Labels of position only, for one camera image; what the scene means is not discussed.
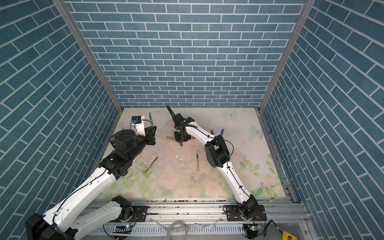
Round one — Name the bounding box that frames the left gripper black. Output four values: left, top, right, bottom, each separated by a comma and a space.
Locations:
125, 124, 157, 163

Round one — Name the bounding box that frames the green pen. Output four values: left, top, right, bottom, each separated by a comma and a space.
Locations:
149, 112, 154, 127

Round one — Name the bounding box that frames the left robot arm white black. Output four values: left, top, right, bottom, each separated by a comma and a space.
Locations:
26, 126, 157, 240

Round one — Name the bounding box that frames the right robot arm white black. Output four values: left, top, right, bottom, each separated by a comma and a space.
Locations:
170, 111, 260, 220

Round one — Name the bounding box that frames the tan pen left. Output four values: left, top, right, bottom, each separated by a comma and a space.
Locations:
145, 157, 159, 174

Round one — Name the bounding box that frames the tan pen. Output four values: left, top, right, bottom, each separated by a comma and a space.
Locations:
196, 153, 200, 172
145, 157, 159, 174

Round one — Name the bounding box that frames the tan pen middle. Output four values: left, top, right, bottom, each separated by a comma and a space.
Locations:
196, 153, 200, 172

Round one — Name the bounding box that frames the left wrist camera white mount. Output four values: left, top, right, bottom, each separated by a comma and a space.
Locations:
130, 116, 146, 136

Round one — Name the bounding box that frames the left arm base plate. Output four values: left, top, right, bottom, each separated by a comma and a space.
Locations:
111, 206, 148, 223

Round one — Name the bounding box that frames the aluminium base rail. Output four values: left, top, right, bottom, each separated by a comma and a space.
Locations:
88, 198, 316, 240

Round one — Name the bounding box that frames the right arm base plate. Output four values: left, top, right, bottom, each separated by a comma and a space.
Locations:
222, 205, 267, 222

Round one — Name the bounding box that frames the clear looped cable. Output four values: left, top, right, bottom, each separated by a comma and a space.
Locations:
165, 220, 189, 240

